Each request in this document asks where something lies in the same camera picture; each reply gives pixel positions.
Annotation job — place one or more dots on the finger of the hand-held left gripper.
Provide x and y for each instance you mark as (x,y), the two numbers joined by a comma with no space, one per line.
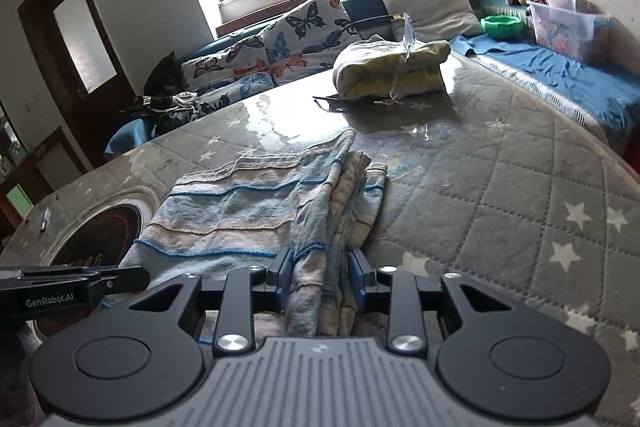
(125,281)

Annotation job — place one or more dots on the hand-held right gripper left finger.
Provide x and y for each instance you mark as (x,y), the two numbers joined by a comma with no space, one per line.
(285,274)

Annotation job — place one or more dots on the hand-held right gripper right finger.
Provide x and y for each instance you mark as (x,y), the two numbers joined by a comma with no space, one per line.
(357,279)

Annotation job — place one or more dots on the striped blue beige pants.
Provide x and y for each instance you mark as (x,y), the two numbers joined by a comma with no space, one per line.
(240,217)

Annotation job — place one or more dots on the dark clothes pile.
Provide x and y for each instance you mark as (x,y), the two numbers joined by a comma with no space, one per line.
(165,107)

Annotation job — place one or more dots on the round dark table turntable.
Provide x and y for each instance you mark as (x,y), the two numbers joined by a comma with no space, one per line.
(95,232)

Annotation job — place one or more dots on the black pen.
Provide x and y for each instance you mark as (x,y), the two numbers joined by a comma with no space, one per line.
(46,219)

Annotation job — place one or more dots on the dark wooden console table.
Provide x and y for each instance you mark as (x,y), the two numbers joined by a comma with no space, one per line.
(60,142)

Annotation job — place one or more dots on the dark wooden door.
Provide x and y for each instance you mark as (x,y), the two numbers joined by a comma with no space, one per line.
(100,107)

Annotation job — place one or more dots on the black backpack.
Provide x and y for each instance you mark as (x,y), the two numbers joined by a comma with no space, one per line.
(165,74)

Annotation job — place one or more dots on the folded yellow cloth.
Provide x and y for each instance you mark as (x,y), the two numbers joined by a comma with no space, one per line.
(380,67)

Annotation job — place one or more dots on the long butterfly print cushion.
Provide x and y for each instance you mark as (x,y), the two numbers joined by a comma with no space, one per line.
(220,59)

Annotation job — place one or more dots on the clear plastic strip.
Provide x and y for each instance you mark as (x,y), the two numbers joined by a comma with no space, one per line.
(406,47)

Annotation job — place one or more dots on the square butterfly print pillow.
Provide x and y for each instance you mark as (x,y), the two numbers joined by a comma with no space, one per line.
(310,32)

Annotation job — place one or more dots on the pale grey pillow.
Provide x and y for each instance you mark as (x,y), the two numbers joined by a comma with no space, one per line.
(430,12)

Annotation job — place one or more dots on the green bowl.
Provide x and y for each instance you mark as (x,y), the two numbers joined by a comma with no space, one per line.
(502,28)

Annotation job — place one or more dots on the clear plastic storage box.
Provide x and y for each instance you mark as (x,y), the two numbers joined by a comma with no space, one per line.
(565,32)

